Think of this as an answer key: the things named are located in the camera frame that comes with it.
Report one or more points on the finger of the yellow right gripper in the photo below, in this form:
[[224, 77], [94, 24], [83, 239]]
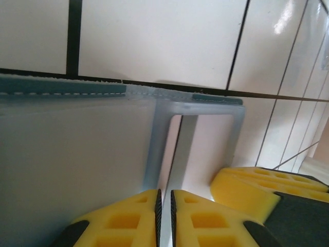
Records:
[[244, 198], [270, 177]]

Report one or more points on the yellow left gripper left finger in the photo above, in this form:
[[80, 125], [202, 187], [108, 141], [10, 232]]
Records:
[[123, 223]]

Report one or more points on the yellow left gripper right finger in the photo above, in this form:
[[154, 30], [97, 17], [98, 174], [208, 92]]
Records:
[[210, 223]]

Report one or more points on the clear blue plastic box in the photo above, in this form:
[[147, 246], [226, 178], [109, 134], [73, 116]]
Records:
[[77, 154]]

